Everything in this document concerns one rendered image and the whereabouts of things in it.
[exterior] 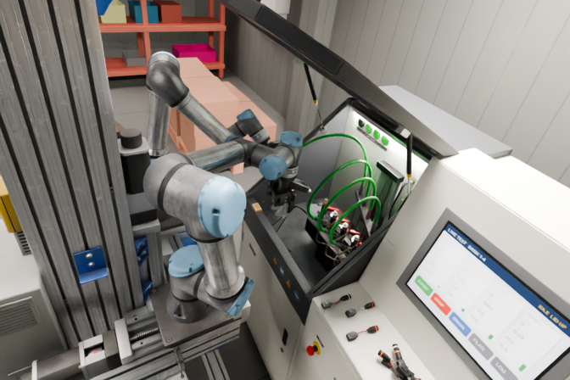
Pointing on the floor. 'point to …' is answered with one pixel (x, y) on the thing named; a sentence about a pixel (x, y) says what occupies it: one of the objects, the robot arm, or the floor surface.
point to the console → (440, 170)
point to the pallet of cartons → (220, 90)
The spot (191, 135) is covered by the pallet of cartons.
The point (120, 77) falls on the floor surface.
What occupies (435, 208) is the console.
